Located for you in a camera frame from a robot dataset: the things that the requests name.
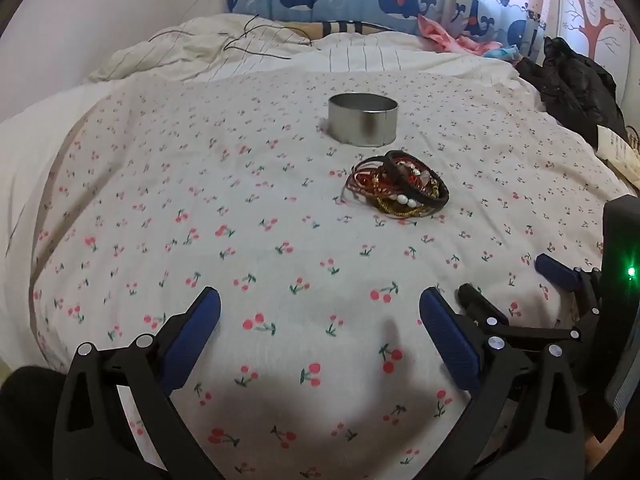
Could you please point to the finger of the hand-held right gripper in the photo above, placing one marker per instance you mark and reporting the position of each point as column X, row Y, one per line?
column 555, row 270
column 477, row 302

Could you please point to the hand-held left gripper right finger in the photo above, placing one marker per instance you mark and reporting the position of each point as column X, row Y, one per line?
column 450, row 342

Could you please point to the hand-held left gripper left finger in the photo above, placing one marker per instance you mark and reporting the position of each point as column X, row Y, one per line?
column 192, row 340

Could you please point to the round metal tin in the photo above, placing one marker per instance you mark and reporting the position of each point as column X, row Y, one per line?
column 363, row 119

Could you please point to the white paper bag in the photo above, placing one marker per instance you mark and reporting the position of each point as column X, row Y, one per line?
column 617, row 147

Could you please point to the cherry print bed sheet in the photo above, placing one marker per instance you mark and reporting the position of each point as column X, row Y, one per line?
column 250, row 200

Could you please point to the black jacket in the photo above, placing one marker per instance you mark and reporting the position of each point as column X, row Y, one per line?
column 575, row 80

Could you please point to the teal cloth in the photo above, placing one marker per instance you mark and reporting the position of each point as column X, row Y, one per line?
column 506, row 53

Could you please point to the white mattress sheet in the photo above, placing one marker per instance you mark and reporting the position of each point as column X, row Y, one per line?
column 35, row 160

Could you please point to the pink cloth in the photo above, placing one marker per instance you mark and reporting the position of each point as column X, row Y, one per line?
column 440, row 35

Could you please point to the white striped quilt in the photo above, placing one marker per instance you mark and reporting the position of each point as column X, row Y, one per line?
column 210, row 42

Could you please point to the striped pillow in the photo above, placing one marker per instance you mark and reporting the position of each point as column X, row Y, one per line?
column 345, row 26

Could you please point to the tree wall sticker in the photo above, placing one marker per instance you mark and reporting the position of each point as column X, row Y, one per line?
column 592, row 20

